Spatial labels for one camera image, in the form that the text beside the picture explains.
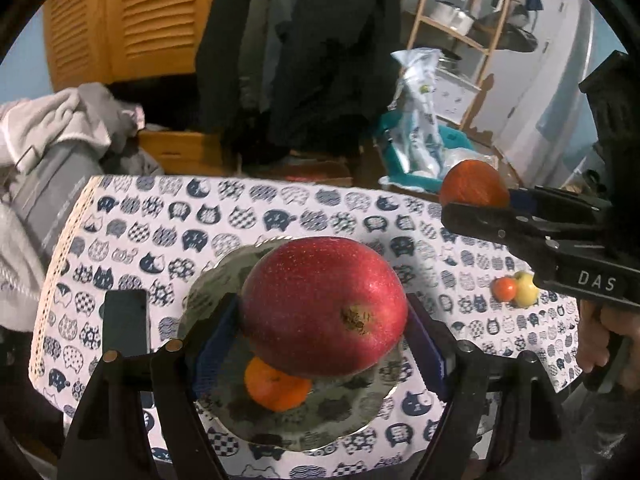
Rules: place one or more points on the grey cloth pile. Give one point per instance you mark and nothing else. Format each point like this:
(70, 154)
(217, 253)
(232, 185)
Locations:
(60, 120)

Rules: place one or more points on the small tangerine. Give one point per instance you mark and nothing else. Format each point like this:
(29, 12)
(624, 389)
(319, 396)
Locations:
(504, 289)
(277, 390)

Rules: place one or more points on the metal pot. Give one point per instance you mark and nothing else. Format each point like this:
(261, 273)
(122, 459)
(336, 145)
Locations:
(452, 15)

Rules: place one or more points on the person's right hand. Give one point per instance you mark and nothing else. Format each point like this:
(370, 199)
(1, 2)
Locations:
(592, 340)

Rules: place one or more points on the clear plastic bag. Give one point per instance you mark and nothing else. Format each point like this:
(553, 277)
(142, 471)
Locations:
(470, 156)

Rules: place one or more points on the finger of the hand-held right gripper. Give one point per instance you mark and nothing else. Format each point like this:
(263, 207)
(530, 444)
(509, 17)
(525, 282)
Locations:
(522, 200)
(490, 222)

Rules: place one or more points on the dark hanging coats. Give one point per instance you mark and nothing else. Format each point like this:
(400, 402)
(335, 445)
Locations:
(310, 50)

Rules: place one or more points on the cat-print tablecloth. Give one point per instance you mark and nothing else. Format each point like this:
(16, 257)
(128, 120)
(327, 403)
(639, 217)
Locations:
(310, 210)

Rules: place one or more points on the large orange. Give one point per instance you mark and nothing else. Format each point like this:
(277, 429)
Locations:
(472, 185)

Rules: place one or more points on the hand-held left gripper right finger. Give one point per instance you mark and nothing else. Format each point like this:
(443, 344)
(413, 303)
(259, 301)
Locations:
(425, 345)

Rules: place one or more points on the red apple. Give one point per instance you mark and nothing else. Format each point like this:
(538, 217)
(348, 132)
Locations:
(310, 300)

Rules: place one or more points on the black phone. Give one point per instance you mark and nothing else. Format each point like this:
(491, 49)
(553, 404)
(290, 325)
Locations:
(125, 320)

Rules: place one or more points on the clear glass plate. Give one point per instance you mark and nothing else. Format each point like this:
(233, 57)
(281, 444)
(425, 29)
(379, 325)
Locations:
(340, 405)

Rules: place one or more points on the wooden shelf rack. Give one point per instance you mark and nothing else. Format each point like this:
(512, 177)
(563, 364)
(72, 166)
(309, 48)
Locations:
(492, 20)

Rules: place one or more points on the white appliance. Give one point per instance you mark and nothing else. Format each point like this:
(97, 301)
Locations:
(545, 85)

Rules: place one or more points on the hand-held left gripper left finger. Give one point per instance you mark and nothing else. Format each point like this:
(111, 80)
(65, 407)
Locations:
(215, 350)

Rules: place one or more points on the grey fabric bag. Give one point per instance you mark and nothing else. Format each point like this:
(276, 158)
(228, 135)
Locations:
(55, 195)

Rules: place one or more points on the small yellow fruit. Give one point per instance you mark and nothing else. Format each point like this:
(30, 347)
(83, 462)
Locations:
(527, 290)

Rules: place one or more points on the wooden bench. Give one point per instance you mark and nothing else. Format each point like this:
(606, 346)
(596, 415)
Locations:
(180, 152)

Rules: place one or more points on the teal plastic basket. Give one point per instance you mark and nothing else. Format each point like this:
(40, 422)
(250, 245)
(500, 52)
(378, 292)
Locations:
(400, 165)

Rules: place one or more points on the louvered wooden door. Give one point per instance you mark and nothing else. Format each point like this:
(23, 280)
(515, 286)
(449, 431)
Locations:
(125, 15)

